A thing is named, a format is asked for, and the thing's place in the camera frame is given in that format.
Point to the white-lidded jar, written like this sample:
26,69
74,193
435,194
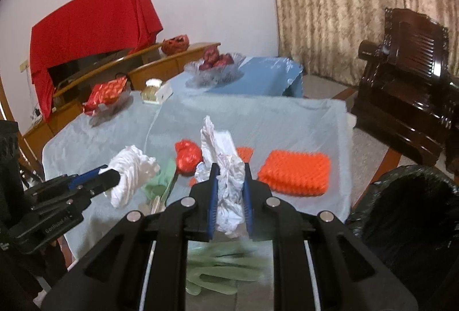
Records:
150,92

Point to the large orange foam pad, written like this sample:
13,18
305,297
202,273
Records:
294,171

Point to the beige floral curtain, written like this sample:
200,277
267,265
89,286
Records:
340,9

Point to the cream scalloped table cover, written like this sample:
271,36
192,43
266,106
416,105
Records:
350,122

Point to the red cloth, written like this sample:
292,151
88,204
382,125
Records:
89,20

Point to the red plastic bag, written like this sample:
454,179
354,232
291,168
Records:
188,155

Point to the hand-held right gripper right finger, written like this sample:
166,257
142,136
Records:
247,203

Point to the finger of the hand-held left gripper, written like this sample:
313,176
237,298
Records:
86,177
107,179

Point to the glass fruit bowl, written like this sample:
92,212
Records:
215,76

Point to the person's black fleece clothing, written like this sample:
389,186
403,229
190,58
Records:
8,149

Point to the dark wooden armchair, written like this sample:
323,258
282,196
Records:
401,81

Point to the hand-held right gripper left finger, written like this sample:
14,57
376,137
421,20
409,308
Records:
212,203

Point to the white tissue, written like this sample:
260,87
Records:
129,167
229,167

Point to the small white box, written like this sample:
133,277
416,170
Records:
165,94

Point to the red apple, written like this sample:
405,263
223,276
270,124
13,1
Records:
226,59
211,54
205,64

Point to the light grey tablecloth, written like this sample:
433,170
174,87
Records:
269,117

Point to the wooden television cabinet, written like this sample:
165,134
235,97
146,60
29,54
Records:
161,65

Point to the black-lined trash bin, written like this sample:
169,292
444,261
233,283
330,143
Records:
401,225

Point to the black television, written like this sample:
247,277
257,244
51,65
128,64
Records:
89,63

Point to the red patterned snack packet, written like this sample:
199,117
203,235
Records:
105,94

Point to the blue tablecloth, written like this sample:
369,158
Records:
265,78

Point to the small glass dish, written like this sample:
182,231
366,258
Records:
118,110

